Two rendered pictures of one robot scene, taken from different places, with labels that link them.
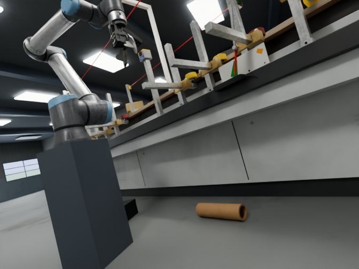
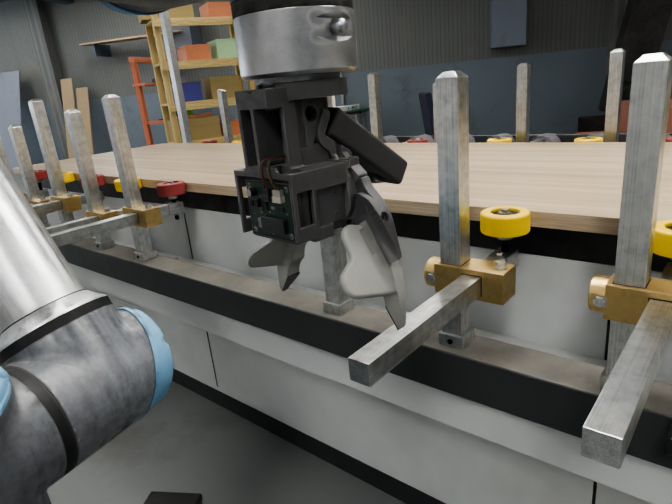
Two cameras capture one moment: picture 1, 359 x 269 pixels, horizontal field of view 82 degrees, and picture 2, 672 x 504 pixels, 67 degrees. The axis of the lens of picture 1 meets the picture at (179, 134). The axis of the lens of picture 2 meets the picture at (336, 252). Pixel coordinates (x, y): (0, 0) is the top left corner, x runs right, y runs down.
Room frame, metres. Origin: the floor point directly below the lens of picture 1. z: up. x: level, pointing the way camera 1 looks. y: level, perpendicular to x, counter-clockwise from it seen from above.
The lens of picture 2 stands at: (0.63, 0.18, 1.13)
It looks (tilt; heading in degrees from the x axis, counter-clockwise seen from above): 18 degrees down; 355
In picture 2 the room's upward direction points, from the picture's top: 6 degrees counter-clockwise
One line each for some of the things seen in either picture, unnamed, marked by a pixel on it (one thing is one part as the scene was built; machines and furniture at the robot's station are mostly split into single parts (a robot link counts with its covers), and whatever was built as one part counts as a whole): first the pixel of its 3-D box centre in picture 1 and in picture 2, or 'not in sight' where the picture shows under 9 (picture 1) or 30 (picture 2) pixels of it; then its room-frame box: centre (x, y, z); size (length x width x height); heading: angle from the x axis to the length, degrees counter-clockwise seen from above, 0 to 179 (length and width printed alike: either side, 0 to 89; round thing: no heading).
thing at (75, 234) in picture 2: (108, 124); (111, 225); (2.01, 0.64, 0.83); 0.43 x 0.03 x 0.04; 133
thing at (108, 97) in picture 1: (113, 116); (129, 183); (2.10, 0.60, 0.92); 0.03 x 0.03 x 0.48; 43
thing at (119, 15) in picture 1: (117, 20); (300, 50); (1.04, 0.15, 1.16); 0.10 x 0.09 x 0.05; 38
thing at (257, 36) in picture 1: (248, 42); not in sight; (0.99, -0.44, 0.85); 0.13 x 0.06 x 0.05; 43
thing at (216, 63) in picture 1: (209, 68); (650, 302); (1.17, -0.27, 0.83); 0.13 x 0.06 x 0.05; 43
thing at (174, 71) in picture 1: (176, 77); (454, 231); (1.37, -0.08, 0.90); 0.03 x 0.03 x 0.48; 43
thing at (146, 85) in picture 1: (172, 86); (449, 303); (1.28, -0.04, 0.82); 0.43 x 0.03 x 0.04; 133
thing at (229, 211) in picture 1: (219, 211); not in sight; (1.19, -0.11, 0.04); 0.30 x 0.08 x 0.08; 43
